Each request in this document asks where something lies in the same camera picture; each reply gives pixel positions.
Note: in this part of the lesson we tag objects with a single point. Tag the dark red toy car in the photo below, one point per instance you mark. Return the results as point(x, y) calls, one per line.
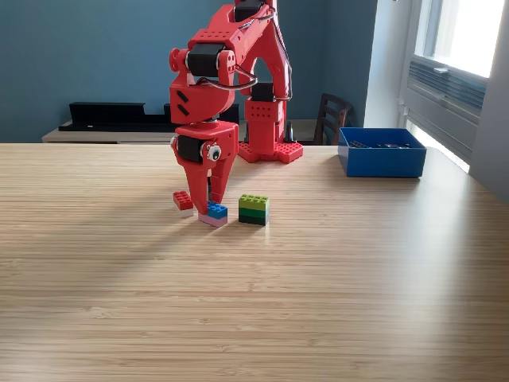
point(405, 145)

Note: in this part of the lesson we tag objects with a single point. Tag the dark wooden chair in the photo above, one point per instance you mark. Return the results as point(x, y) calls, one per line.
point(332, 115)

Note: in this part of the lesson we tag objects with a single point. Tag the red and white lego stack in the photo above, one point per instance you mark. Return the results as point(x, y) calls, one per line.
point(181, 199)

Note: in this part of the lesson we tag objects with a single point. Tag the white window frame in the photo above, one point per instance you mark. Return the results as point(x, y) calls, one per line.
point(427, 32)

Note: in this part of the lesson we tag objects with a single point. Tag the blue and pink lego stack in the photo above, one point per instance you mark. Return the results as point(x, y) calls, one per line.
point(216, 215)

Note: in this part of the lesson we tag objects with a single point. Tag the green lego block stack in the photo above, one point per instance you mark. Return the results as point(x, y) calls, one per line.
point(253, 211)

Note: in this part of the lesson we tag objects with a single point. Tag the blue plastic bin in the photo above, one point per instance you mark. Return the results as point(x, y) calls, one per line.
point(389, 163)

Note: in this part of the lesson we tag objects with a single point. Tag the grey radiator vent unit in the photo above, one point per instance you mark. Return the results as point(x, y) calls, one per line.
point(445, 103)

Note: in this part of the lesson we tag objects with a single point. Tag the black shelf tray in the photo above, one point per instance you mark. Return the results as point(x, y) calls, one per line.
point(111, 119)

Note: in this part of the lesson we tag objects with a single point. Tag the pale wooden sideboard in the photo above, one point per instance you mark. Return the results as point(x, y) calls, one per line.
point(119, 137)

